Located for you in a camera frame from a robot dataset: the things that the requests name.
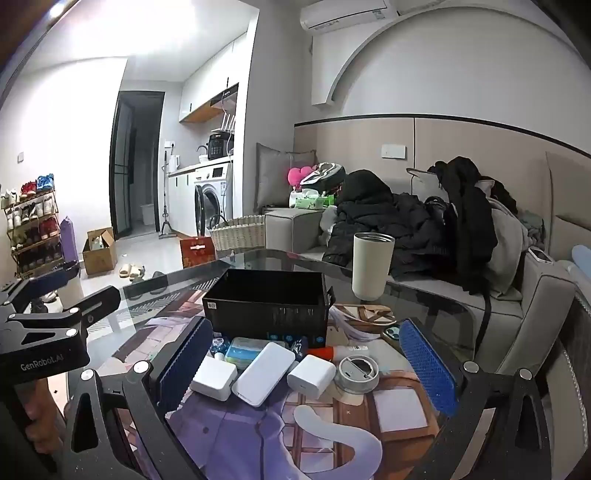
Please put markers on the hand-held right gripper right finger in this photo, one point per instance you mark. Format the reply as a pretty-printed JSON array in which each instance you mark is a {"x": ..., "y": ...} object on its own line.
[{"x": 427, "y": 364}]

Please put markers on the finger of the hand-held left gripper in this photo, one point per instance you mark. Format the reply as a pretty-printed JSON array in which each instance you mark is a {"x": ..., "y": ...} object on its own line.
[
  {"x": 99, "y": 300},
  {"x": 46, "y": 282}
]

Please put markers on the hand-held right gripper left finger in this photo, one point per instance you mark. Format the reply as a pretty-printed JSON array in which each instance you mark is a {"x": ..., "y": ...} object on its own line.
[{"x": 184, "y": 360}]

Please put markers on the white charger block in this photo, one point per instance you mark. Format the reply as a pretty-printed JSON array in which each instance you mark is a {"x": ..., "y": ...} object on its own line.
[
  {"x": 310, "y": 376},
  {"x": 214, "y": 378}
]

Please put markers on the black rectangular box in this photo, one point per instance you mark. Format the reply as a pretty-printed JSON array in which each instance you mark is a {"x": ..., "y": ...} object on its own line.
[{"x": 268, "y": 314}]

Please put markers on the person's left hand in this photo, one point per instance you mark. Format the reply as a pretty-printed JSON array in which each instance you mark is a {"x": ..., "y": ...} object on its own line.
[{"x": 44, "y": 415}]

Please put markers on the cardboard box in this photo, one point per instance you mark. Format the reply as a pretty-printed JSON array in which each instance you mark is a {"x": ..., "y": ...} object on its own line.
[{"x": 99, "y": 261}]

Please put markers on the beige slippers pair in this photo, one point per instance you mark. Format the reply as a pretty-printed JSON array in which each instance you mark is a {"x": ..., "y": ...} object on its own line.
[{"x": 124, "y": 270}]

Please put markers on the dark smartphone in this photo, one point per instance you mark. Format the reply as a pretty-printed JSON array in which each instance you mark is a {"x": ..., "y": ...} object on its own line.
[{"x": 392, "y": 337}]

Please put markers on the beige slipper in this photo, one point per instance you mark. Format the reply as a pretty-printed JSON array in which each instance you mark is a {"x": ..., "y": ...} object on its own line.
[{"x": 137, "y": 273}]

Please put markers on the shoe rack with shoes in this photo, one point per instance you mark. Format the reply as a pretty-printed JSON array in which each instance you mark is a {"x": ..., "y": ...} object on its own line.
[{"x": 34, "y": 230}]

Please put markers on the teal plastic case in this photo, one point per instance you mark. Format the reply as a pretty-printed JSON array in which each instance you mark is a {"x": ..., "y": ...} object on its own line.
[{"x": 244, "y": 353}]

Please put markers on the grey slipper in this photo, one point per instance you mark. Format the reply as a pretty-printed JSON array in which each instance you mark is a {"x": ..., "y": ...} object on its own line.
[{"x": 158, "y": 277}]

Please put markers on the white tube orange cap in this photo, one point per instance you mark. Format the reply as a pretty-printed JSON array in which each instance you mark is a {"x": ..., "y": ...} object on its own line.
[{"x": 341, "y": 354}]

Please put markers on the printed table mat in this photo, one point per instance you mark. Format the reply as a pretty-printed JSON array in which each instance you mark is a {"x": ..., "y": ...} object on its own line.
[{"x": 231, "y": 438}]

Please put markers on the white waste bin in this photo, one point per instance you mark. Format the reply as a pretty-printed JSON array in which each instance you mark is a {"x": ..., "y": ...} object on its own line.
[{"x": 147, "y": 214}]

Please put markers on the grey sofa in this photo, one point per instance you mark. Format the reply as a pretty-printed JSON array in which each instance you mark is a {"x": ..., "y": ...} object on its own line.
[{"x": 508, "y": 295}]

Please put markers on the white tumbler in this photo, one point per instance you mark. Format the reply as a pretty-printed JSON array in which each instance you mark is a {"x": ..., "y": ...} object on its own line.
[{"x": 371, "y": 272}]

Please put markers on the red gift bag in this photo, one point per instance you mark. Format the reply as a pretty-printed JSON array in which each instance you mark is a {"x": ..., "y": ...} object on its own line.
[{"x": 198, "y": 251}]

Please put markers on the floor mop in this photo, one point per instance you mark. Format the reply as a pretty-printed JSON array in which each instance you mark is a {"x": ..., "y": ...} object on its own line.
[{"x": 165, "y": 207}]

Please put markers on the white base cabinet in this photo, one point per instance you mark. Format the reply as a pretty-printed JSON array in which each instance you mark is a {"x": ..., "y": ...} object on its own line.
[{"x": 180, "y": 203}]

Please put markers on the wicker laundry basket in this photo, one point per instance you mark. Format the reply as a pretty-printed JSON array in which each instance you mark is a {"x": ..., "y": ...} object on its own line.
[{"x": 235, "y": 235}]

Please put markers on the dark glass door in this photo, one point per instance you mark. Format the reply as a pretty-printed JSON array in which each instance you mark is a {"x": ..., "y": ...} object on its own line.
[{"x": 122, "y": 161}]

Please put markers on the grey woven chair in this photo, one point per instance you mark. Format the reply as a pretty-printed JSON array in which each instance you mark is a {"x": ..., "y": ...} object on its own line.
[{"x": 570, "y": 378}]

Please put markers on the black hanging garment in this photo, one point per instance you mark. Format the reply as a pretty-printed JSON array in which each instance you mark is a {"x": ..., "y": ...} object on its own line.
[{"x": 466, "y": 221}]

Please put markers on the grey garment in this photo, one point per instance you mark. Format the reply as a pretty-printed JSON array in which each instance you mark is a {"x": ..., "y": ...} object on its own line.
[{"x": 508, "y": 240}]

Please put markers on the white kettle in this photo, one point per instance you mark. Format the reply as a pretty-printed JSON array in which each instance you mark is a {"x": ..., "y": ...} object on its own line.
[{"x": 174, "y": 162}]

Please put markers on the black puffer jacket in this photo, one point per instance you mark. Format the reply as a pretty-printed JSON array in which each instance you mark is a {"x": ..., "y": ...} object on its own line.
[{"x": 369, "y": 217}]

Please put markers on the white washing machine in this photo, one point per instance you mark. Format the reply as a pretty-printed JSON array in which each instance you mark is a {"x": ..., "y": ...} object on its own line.
[{"x": 217, "y": 184}]

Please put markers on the white garment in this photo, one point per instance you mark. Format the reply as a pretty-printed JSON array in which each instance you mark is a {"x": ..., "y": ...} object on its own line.
[{"x": 328, "y": 224}]

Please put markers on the light blue bolster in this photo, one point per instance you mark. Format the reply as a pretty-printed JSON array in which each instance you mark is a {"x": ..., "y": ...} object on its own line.
[{"x": 582, "y": 259}]

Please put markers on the black countertop appliance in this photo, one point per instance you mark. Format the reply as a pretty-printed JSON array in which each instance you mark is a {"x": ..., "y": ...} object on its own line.
[{"x": 217, "y": 145}]

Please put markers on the green tissue pack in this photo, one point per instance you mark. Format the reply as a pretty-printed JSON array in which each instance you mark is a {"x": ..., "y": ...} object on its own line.
[{"x": 309, "y": 201}]

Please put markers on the grey pillow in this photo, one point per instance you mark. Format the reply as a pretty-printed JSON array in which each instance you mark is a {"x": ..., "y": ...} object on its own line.
[{"x": 272, "y": 175}]

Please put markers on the pink plush toy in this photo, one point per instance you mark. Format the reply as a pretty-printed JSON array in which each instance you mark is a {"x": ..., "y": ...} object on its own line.
[{"x": 298, "y": 175}]

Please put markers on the white router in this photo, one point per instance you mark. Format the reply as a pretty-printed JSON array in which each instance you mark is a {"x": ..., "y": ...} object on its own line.
[{"x": 228, "y": 124}]

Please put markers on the black white helmet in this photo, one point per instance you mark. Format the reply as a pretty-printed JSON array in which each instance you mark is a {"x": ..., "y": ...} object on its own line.
[{"x": 323, "y": 173}]

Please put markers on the range hood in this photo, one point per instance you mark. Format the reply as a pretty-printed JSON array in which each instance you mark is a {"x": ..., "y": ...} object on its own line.
[{"x": 225, "y": 96}]

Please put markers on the white air conditioner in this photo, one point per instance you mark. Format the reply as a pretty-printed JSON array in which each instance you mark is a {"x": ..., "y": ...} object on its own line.
[{"x": 341, "y": 16}]

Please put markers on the white wall switch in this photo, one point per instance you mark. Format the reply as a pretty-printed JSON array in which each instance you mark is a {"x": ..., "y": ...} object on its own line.
[{"x": 393, "y": 151}]

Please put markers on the white wall cabinets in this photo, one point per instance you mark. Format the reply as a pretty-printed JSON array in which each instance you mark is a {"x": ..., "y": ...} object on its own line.
[{"x": 203, "y": 87}]

